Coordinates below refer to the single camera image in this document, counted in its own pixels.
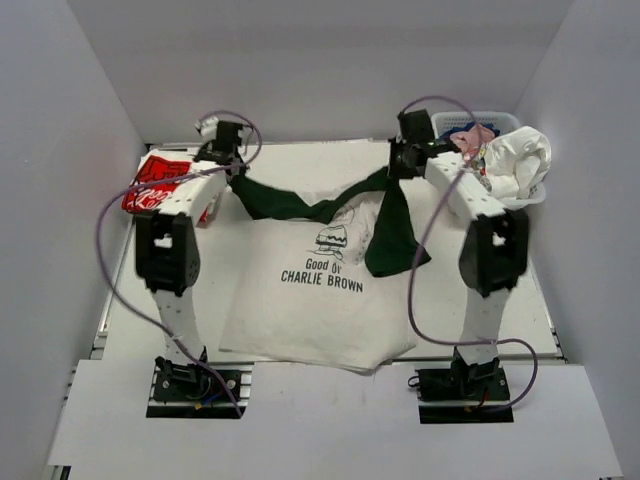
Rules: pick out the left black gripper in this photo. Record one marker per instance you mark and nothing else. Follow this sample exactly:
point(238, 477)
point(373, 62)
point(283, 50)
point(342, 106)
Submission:
point(235, 167)

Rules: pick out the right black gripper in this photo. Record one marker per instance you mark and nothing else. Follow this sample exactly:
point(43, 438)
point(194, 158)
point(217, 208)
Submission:
point(396, 163)

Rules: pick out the pink orange print t-shirt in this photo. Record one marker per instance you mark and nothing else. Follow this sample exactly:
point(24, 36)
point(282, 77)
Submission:
point(470, 142)

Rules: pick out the white colourful print t-shirt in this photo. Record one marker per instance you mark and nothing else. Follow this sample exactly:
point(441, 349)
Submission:
point(511, 166)

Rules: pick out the white green Charlie Brown t-shirt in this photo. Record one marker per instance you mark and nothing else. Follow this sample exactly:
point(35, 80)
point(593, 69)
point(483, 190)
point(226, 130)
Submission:
point(325, 281)

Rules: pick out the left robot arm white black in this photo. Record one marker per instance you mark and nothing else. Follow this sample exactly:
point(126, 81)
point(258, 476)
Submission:
point(167, 256)

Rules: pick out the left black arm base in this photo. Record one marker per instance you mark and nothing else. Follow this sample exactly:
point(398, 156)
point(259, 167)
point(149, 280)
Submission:
point(190, 392)

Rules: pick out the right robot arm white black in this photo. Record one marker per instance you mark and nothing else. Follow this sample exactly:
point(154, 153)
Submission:
point(494, 253)

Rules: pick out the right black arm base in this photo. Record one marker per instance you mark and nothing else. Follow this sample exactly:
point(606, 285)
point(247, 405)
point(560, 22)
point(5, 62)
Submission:
point(445, 400)

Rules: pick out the white plastic basket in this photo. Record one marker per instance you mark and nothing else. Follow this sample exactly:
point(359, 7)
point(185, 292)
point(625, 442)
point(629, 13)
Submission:
point(445, 122)

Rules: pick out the blue garment in basket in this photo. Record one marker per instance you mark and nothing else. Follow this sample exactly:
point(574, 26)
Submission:
point(486, 125)

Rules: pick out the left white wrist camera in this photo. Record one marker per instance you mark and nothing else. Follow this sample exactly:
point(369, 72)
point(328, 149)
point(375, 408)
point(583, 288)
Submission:
point(207, 127)

